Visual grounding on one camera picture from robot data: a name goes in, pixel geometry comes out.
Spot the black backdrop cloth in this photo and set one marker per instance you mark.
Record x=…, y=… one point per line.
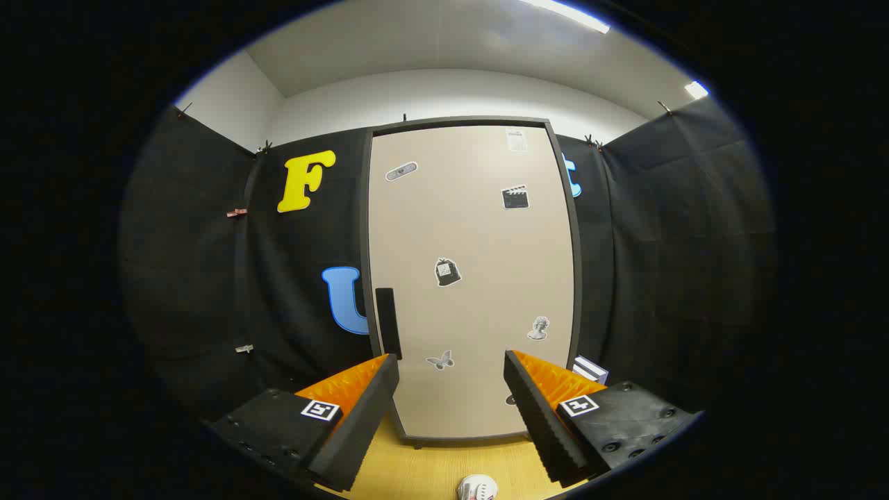
x=194, y=278

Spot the small ceiling light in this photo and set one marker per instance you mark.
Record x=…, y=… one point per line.
x=696, y=89

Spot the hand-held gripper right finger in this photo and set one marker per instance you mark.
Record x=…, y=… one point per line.
x=538, y=417

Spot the grey shoe cabinet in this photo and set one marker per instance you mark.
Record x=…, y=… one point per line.
x=578, y=264

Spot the white canvas shoe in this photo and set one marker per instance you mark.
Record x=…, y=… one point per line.
x=476, y=488

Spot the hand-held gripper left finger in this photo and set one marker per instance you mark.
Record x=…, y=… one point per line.
x=368, y=423

